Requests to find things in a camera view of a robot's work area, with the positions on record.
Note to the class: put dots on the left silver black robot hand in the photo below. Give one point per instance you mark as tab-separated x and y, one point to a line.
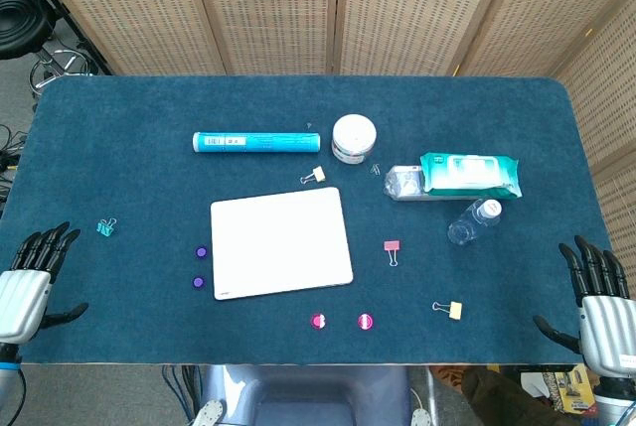
22	297

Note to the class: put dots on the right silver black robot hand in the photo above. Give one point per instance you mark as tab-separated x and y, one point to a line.
608	331

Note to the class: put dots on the purple round magnet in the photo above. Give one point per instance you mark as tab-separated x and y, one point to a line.
201	252
198	282

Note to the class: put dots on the pink round magnet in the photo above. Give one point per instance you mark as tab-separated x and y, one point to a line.
318	321
365	321

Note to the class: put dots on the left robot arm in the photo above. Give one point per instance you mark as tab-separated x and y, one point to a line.
5	371

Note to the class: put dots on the white board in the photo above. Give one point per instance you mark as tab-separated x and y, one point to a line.
278	242

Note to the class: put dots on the printed cardboard box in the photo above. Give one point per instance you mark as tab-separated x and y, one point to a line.
571	391

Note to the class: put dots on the teal binder clip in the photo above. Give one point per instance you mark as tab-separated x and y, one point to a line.
105	230

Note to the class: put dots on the dark brown bag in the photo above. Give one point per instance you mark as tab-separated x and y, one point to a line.
497	396

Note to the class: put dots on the large yellow binder clip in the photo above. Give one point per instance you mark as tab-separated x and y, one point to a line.
454	310

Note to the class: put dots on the clear plastic water bottle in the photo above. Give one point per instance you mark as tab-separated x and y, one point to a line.
467	230

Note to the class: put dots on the dark blue table mat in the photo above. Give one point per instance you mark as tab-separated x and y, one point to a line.
149	148

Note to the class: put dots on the green wet wipes pack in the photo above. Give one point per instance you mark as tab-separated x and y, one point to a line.
472	173

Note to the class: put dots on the pink binder clip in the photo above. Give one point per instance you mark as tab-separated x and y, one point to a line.
391	245

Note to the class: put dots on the clear-wrapped tissue packs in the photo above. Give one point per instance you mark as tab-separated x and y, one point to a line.
402	183

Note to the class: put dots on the blue cylindrical roll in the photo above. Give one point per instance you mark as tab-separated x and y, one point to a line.
258	142

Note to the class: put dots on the metal paper clip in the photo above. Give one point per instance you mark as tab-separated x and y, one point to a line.
375	169

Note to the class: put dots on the grey-blue robot torso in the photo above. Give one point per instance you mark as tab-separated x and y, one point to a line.
308	396

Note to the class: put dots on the small yellow binder clip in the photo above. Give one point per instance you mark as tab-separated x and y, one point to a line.
319	175

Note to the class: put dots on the clear jar of binder clips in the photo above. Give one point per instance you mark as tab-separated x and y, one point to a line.
354	135

